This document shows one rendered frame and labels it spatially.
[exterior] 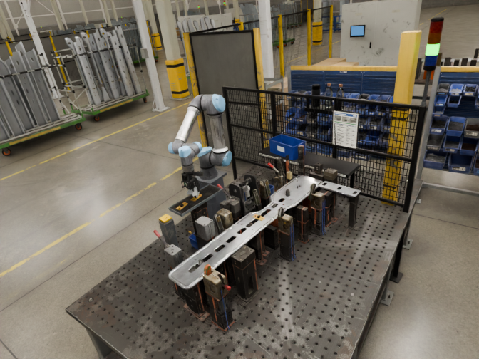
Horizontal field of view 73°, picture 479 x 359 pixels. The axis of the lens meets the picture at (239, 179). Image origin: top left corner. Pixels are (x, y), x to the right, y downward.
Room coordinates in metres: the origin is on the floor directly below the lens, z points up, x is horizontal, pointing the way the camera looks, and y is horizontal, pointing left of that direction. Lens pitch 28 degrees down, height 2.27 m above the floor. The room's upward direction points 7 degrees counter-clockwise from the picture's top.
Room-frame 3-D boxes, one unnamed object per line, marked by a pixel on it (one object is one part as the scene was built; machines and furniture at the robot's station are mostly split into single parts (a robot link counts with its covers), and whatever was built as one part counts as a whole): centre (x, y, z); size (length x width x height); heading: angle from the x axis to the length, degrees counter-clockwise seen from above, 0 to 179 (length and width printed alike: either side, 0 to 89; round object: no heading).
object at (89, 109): (9.25, 3.30, 0.88); 1.91 x 1.01 x 1.76; 144
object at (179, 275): (1.78, -0.09, 1.00); 1.38 x 0.22 x 0.02; 135
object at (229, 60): (4.68, 0.02, 1.00); 1.34 x 0.14 x 2.00; 52
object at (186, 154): (1.87, 0.31, 1.48); 0.09 x 0.08 x 0.11; 153
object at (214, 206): (2.32, 0.24, 0.90); 0.21 x 0.21 x 0.40; 52
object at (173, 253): (1.50, 0.44, 0.88); 0.11 x 0.10 x 0.36; 45
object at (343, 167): (2.57, -0.60, 1.02); 0.90 x 0.22 x 0.03; 45
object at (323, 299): (2.00, -0.23, 0.68); 2.56 x 1.61 x 0.04; 142
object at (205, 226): (1.69, 0.25, 0.90); 0.13 x 0.10 x 0.41; 45
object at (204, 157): (2.31, 0.23, 1.27); 0.13 x 0.12 x 0.14; 63
